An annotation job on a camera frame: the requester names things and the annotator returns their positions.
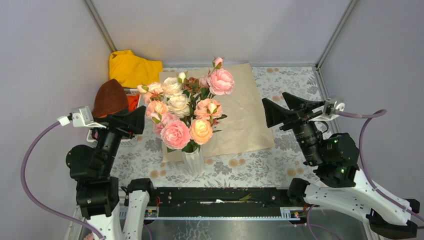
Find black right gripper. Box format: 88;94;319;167
259;91;323;165

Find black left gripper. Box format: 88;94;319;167
88;103;146;175

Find beige kraft wrapping paper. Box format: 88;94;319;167
158;62;276;164

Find large pink peony stem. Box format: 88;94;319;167
150;112;201;153

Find cream white rose stem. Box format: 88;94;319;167
162;76;194;129

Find pink double rose stem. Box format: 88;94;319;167
199;57;235;99

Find orange peach rose stem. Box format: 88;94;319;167
188;98;228;153

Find dusty brown rose stem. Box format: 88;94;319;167
182;77;202;101

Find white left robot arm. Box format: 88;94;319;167
65;105;155;240

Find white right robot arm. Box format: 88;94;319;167
262;92;420;240

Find white ribbed vase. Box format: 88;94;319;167
182;147;206;176

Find pink artificial flowers at bottom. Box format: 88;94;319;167
83;233;95;240

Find white plastic basket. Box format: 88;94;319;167
86;88;144;146

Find orange cloth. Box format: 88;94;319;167
126;95;140;112

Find brown cloth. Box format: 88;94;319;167
92;79;129;118

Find yellow cloth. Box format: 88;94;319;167
108;50;163;89

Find floral patterned table mat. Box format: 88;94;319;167
111;66;322;188

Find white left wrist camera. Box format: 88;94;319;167
57;106;107;129

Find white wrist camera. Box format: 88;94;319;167
57;106;107;129
311;96;345;122

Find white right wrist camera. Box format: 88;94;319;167
311;96;345;122

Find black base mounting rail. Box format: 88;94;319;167
146;187;309;220

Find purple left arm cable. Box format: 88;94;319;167
19;120;107;240

